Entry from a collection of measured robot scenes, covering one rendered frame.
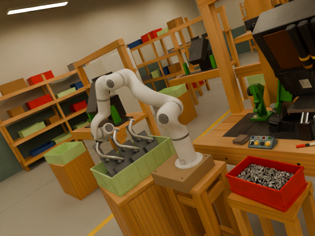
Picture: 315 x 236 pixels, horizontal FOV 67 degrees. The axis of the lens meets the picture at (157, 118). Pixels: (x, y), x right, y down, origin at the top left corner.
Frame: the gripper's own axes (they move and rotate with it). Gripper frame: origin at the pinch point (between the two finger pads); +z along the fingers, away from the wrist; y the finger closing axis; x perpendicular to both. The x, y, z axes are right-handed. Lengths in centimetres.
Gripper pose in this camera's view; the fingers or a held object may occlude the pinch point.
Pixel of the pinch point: (99, 140)
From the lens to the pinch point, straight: 204.5
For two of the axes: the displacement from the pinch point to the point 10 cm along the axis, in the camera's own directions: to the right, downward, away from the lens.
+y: -9.0, -2.7, -3.4
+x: -0.9, 8.9, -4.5
